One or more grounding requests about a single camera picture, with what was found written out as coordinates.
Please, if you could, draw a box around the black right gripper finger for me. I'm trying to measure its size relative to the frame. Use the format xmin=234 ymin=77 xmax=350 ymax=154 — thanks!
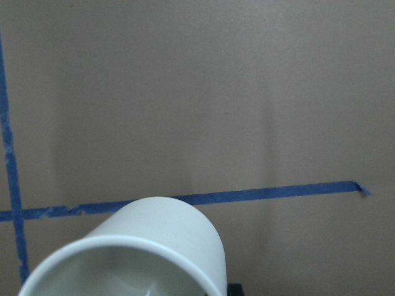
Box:
xmin=227 ymin=283 xmax=244 ymax=296

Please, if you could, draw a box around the white smiley face cup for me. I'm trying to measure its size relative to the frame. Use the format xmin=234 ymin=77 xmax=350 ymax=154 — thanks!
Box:
xmin=20 ymin=197 xmax=227 ymax=295

